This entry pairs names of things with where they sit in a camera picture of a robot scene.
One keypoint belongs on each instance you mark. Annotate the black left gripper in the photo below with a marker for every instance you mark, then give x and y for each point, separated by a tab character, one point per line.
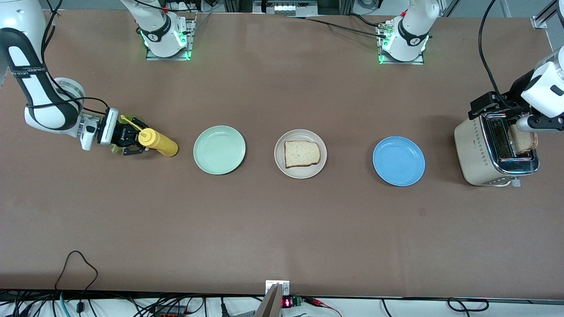
513	90

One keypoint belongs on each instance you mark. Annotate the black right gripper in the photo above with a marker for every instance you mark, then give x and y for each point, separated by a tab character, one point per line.
122	134

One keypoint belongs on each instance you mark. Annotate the green lettuce leaf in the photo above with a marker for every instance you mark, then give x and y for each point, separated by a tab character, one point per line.
115	150

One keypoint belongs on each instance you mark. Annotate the yellow mustard squeeze bottle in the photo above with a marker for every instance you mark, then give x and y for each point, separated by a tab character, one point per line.
163	144

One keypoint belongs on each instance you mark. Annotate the brown bread slice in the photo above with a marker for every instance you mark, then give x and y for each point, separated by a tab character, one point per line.
523	143
302	154

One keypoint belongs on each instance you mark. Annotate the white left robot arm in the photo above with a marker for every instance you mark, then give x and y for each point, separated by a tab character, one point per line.
414	17

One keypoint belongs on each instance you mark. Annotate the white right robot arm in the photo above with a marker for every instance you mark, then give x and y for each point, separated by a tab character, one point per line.
17	13

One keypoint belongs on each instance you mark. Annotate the pale green plate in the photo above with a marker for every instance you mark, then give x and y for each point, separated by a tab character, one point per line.
219	150

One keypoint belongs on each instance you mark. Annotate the blue plate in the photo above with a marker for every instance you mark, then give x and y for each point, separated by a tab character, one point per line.
398	161

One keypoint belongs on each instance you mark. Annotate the beige plate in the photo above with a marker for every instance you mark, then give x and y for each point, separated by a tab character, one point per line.
301	174

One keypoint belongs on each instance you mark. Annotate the cream and chrome toaster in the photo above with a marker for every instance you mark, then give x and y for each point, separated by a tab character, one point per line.
471	154

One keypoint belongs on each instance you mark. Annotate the lit control box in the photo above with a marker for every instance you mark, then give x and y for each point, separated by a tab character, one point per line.
284	8

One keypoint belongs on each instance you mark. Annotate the red display circuit board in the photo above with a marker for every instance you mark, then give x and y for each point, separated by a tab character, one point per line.
287	303

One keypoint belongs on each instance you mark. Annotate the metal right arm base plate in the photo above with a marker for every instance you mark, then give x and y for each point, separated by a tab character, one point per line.
154	57

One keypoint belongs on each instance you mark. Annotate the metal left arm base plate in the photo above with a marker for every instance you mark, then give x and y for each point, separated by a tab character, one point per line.
396	62

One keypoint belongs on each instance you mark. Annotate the aluminium frame corner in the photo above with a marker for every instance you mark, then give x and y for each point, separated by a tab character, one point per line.
539	22

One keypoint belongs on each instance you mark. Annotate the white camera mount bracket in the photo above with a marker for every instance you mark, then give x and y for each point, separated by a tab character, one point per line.
284	286

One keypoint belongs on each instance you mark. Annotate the grey aluminium camera bar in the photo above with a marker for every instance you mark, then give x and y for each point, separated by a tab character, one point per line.
271	306

